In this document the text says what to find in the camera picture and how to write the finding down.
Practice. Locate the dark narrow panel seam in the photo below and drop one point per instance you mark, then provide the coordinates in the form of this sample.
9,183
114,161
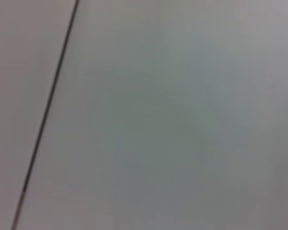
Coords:
50,95

